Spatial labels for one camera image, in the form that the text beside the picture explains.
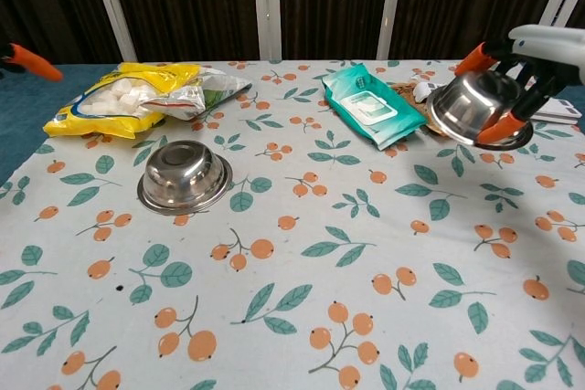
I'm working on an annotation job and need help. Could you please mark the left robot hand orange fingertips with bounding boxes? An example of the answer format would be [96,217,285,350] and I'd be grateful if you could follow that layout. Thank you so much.
[0,42,64,83]

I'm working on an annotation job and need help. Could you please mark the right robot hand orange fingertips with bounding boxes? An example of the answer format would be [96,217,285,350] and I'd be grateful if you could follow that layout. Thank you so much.
[454,24,585,144]

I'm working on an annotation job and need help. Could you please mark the stainless steel bowl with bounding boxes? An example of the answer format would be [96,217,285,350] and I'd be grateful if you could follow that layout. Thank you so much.
[427,69,535,152]
[137,141,234,216]

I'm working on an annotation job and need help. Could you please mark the white bag sealer bar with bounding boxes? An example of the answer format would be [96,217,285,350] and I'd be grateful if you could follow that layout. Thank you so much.
[412,81,583,125]

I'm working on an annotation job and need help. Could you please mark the yellow marshmallow bag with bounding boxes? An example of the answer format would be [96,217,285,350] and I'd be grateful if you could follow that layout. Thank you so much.
[43,62,203,140]

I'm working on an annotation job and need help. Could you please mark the brown patterned sachet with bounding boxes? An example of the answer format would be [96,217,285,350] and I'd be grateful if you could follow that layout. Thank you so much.
[390,82,420,106]

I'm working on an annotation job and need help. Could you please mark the open silver foil snack bag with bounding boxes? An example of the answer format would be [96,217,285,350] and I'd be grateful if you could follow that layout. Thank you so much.
[139,66,253,122]

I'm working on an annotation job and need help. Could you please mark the dark brown curtain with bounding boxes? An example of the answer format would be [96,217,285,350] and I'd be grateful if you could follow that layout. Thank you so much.
[0,0,585,68]

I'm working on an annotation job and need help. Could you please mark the teal wet wipes pack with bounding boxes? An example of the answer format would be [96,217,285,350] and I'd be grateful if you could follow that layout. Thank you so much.
[321,65,429,152]

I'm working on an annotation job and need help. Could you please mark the fruit and leaf print tablecloth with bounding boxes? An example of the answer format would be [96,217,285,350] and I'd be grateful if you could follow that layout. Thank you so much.
[0,58,585,390]

